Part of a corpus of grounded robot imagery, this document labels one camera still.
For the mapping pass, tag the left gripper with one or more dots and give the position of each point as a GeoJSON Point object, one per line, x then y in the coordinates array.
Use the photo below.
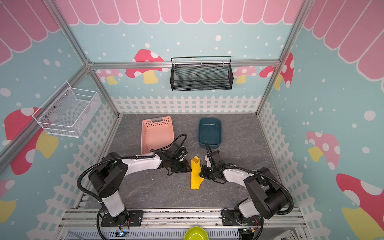
{"type": "Point", "coordinates": [184, 168]}

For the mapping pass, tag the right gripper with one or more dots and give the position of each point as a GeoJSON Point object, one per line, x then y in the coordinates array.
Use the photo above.
{"type": "Point", "coordinates": [210, 171]}

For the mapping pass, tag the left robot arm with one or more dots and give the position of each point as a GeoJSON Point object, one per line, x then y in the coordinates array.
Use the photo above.
{"type": "Point", "coordinates": [102, 180]}

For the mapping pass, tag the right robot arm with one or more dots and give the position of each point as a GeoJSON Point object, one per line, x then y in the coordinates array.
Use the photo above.
{"type": "Point", "coordinates": [268, 197]}

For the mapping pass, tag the pink plastic basket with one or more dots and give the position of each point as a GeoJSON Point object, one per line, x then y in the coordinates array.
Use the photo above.
{"type": "Point", "coordinates": [156, 133]}

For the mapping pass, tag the teal plastic tub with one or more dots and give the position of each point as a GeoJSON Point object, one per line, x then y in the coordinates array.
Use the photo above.
{"type": "Point", "coordinates": [210, 130]}

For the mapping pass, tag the green bowl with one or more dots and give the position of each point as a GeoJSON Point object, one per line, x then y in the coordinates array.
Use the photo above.
{"type": "Point", "coordinates": [196, 233]}

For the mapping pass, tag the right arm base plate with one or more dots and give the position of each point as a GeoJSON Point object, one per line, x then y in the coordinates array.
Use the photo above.
{"type": "Point", "coordinates": [233, 217]}

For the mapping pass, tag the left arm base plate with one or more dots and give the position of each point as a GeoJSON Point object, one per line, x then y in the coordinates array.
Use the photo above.
{"type": "Point", "coordinates": [126, 218]}

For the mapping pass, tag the black mesh wall basket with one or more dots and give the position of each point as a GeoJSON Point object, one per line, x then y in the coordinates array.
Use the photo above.
{"type": "Point", "coordinates": [204, 73]}

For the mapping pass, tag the white wire wall basket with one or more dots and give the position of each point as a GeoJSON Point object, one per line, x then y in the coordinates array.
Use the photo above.
{"type": "Point", "coordinates": [69, 112]}

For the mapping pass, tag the aluminium front rail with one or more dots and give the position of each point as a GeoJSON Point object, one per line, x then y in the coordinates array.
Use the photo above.
{"type": "Point", "coordinates": [178, 218]}

